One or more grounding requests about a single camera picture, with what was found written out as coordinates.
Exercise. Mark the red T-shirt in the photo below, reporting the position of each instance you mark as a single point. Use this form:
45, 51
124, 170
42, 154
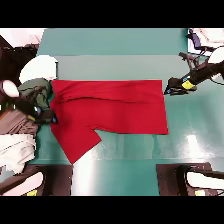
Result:
110, 106

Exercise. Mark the white garment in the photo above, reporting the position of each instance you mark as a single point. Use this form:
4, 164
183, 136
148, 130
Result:
38, 68

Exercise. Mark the black garment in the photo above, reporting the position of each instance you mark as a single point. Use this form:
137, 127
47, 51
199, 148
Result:
16, 61

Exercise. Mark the green garment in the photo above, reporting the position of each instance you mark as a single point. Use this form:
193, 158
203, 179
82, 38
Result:
36, 91

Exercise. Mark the brown garment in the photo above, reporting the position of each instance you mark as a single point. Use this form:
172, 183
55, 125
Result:
16, 122

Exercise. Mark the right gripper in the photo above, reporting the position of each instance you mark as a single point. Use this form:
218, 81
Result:
178, 86

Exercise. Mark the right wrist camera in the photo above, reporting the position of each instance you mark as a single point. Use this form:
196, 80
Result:
190, 60

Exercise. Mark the pale grey garment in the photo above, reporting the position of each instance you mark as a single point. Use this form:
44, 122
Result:
16, 151

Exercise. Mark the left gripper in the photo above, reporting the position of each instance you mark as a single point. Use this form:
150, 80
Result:
45, 116

